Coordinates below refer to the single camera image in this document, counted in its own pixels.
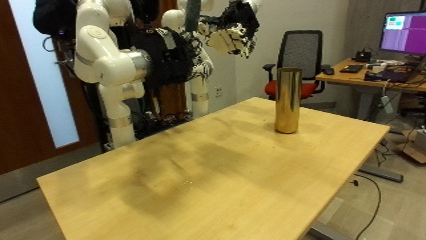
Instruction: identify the tall gold cylinder vase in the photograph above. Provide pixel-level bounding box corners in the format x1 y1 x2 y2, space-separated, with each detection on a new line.
273 67 303 135

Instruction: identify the black mesh chair, red seat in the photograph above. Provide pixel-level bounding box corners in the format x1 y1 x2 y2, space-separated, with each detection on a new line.
262 29 332 101

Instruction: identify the black keyboard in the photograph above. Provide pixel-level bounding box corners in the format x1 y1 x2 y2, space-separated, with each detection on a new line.
339 64 364 74

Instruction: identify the wooden office desk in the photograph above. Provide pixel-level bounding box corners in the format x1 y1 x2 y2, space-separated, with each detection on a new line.
315 58 426 122

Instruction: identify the black desk phone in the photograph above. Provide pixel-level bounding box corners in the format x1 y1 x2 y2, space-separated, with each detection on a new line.
351 48 374 64

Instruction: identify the computer monitor, purple screen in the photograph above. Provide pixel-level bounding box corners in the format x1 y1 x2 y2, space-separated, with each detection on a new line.
378 11 426 56

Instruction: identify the white hanging power adapter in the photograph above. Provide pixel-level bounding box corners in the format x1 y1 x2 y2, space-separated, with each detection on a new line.
379 95 395 115

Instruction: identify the cardboard box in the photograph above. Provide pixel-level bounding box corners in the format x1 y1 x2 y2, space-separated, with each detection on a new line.
395 129 426 164

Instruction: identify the grey table foot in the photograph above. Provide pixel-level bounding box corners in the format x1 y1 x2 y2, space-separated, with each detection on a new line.
356 164 404 184

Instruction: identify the black floor cable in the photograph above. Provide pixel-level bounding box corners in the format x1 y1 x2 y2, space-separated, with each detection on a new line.
351 173 383 240

